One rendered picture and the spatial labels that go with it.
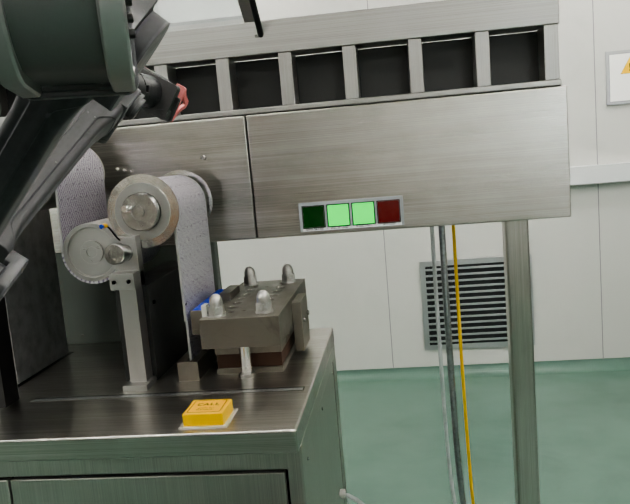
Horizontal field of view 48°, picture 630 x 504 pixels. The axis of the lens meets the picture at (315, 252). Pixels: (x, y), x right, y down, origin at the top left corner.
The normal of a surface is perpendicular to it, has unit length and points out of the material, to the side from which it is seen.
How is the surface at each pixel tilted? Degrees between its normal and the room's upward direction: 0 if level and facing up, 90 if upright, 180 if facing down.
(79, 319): 90
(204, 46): 90
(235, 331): 90
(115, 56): 144
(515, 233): 90
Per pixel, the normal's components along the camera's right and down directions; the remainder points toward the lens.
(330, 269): -0.11, 0.14
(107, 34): 0.23, 0.73
